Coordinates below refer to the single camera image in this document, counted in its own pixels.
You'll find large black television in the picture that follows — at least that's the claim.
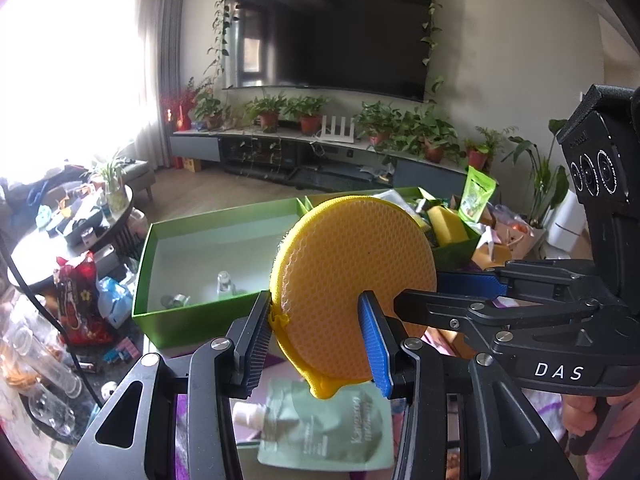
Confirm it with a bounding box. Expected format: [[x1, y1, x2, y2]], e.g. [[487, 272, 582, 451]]
[[221, 0, 433, 101]]

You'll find person right hand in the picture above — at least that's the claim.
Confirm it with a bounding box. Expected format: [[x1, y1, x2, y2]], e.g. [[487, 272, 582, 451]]
[[562, 385, 640, 437]]

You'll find green tray box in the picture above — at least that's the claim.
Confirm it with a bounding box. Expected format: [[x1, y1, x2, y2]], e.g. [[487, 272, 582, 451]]
[[304, 185, 485, 272], [131, 198, 306, 350]]

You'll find yellow round silicone mat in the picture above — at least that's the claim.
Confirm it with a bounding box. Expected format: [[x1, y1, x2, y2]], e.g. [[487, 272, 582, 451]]
[[268, 195, 437, 400]]

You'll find green tray left box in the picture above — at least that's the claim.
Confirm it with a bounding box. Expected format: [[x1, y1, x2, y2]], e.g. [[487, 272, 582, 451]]
[[131, 198, 306, 350]]

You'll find green snack pouch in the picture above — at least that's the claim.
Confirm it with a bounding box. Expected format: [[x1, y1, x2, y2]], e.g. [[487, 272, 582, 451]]
[[458, 166, 497, 223]]

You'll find grey tv cabinet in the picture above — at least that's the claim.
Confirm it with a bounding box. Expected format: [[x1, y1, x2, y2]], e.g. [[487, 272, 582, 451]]
[[169, 129, 466, 198]]

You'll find black camera cable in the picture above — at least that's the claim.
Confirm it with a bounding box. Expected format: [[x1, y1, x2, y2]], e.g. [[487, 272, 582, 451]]
[[0, 231, 106, 409]]

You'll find blue white tissue pack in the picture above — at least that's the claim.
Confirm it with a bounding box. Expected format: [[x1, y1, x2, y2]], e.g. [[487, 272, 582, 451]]
[[98, 276, 132, 328]]

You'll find grey footstool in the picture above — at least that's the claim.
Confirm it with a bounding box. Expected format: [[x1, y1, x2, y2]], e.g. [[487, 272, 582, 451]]
[[122, 158, 156, 202]]

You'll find small clear bottle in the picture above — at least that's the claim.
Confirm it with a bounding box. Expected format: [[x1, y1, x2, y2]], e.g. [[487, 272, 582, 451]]
[[217, 271, 235, 301]]

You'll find green facial mask sachet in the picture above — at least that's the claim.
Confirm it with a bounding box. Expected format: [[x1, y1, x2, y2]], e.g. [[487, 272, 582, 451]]
[[257, 379, 395, 472]]

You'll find yellow sponge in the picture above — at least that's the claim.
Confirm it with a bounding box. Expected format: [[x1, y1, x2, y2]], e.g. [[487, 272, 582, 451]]
[[426, 206, 469, 247]]

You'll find white wifi router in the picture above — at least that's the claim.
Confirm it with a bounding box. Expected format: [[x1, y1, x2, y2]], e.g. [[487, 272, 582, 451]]
[[319, 115, 356, 144]]

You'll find round dark coffee table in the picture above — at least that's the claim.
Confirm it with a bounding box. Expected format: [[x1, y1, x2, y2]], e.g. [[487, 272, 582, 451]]
[[8, 184, 136, 294]]

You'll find yellow gift box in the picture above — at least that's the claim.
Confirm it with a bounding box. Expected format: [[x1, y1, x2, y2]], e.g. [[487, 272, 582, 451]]
[[472, 236, 512, 270]]

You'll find green tray right box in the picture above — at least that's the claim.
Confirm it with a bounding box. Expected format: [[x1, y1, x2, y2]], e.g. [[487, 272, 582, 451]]
[[304, 185, 485, 272]]

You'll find red snack bag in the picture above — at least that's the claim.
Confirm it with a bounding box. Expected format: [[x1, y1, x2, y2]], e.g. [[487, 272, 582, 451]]
[[53, 252, 113, 347]]

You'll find grey sofa with clothes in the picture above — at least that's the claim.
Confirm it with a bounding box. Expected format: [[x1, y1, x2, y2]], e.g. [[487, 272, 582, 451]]
[[1, 164, 89, 214]]

